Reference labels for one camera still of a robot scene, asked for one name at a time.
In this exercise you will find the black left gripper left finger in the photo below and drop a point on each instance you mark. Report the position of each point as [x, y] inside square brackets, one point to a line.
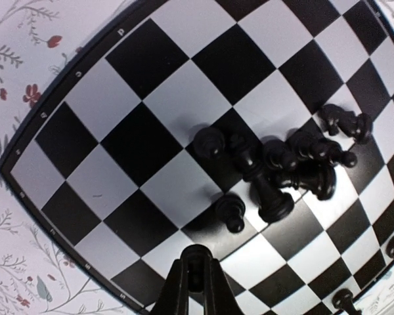
[181, 278]

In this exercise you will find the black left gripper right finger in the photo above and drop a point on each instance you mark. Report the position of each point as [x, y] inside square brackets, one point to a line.
[218, 296]

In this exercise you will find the black chess pawn corner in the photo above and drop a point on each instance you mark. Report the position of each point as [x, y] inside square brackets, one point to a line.
[343, 300]

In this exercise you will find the black and grey chessboard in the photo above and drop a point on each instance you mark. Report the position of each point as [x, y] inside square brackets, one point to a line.
[262, 130]

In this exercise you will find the black chess piece cluster piece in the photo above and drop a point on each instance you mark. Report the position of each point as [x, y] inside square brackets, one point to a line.
[277, 155]

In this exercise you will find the black chess king lying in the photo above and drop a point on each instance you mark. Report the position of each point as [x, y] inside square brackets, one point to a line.
[274, 205]

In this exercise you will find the black chess rook lying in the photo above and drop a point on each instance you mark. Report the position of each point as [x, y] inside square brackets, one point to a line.
[319, 179]

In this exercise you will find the black chess bishop lying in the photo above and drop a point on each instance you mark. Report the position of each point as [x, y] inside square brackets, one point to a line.
[307, 146]

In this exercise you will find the black chess knight lying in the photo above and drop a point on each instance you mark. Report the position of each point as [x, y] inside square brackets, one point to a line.
[336, 119]

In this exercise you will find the floral patterned table mat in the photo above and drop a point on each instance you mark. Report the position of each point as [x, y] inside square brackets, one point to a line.
[38, 41]

